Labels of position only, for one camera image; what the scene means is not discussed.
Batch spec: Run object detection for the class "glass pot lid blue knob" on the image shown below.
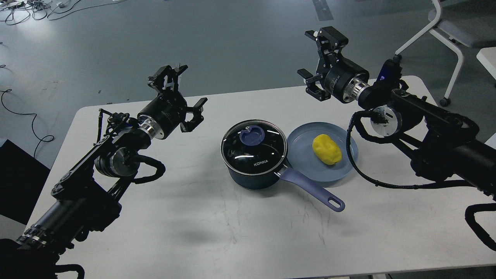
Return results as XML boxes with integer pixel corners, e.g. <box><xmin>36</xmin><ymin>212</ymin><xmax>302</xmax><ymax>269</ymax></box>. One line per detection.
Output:
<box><xmin>221</xmin><ymin>119</ymin><xmax>288</xmax><ymax>176</ymax></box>

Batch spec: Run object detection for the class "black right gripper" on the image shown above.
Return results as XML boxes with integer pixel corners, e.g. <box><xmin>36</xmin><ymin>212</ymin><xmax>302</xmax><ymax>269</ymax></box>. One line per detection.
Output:
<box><xmin>297</xmin><ymin>26</ymin><xmax>370</xmax><ymax>103</ymax></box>

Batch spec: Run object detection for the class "dark blue saucepan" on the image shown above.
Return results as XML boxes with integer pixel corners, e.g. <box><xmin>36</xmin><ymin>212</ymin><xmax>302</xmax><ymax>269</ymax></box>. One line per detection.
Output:
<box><xmin>221</xmin><ymin>119</ymin><xmax>345</xmax><ymax>212</ymax></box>

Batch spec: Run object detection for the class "black floor cable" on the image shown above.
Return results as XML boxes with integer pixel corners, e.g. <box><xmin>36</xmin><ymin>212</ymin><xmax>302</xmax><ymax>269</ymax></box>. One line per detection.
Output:
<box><xmin>0</xmin><ymin>89</ymin><xmax>55</xmax><ymax>158</ymax></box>

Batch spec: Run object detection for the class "white frame grey chair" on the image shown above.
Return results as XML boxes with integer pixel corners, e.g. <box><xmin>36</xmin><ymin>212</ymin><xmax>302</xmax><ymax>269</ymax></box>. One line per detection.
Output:
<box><xmin>393</xmin><ymin>0</ymin><xmax>496</xmax><ymax>107</ymax></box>

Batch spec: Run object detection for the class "cable bundle on floor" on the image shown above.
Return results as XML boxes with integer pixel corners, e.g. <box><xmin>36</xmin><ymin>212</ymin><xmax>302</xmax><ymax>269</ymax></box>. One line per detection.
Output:
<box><xmin>0</xmin><ymin>0</ymin><xmax>125</xmax><ymax>26</ymax></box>

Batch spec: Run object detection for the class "black box at left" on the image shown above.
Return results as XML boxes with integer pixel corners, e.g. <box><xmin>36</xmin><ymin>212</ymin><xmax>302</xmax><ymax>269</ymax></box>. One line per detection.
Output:
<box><xmin>0</xmin><ymin>138</ymin><xmax>50</xmax><ymax>225</ymax></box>

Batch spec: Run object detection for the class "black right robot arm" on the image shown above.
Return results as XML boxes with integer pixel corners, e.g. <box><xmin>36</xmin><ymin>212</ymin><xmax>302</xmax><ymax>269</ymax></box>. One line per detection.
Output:
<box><xmin>297</xmin><ymin>26</ymin><xmax>496</xmax><ymax>198</ymax></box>

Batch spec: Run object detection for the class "blue round plate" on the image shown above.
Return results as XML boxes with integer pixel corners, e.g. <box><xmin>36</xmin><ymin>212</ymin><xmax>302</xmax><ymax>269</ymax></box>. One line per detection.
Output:
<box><xmin>287</xmin><ymin>122</ymin><xmax>353</xmax><ymax>183</ymax></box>

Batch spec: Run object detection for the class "white table corner right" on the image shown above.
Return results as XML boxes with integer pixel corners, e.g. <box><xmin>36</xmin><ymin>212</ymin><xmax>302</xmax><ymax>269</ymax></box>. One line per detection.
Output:
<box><xmin>476</xmin><ymin>46</ymin><xmax>496</xmax><ymax>80</ymax></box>

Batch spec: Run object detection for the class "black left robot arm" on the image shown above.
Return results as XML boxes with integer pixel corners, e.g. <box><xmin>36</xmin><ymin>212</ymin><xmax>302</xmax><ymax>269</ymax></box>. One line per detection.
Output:
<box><xmin>1</xmin><ymin>65</ymin><xmax>207</xmax><ymax>279</ymax></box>

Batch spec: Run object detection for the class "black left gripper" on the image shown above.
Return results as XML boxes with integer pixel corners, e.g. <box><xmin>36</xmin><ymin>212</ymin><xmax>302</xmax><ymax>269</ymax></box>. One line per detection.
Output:
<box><xmin>138</xmin><ymin>65</ymin><xmax>208</xmax><ymax>140</ymax></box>

